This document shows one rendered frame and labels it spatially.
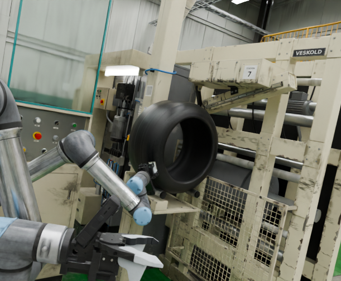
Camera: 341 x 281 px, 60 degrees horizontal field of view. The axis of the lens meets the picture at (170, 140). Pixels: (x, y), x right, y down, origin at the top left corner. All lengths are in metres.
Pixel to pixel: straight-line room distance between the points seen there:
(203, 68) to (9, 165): 1.58
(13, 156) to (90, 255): 0.29
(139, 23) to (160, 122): 10.20
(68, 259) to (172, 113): 1.18
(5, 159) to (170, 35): 1.57
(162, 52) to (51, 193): 1.22
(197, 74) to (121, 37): 9.37
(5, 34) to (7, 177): 9.89
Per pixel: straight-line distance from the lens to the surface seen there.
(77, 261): 0.67
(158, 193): 1.75
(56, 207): 2.22
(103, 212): 0.62
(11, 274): 0.70
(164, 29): 2.11
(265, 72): 1.84
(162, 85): 2.06
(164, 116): 1.67
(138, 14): 11.81
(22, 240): 0.66
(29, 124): 2.08
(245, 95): 1.97
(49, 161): 1.37
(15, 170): 0.77
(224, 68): 1.97
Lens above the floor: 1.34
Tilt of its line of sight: 4 degrees down
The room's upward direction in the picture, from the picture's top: 11 degrees clockwise
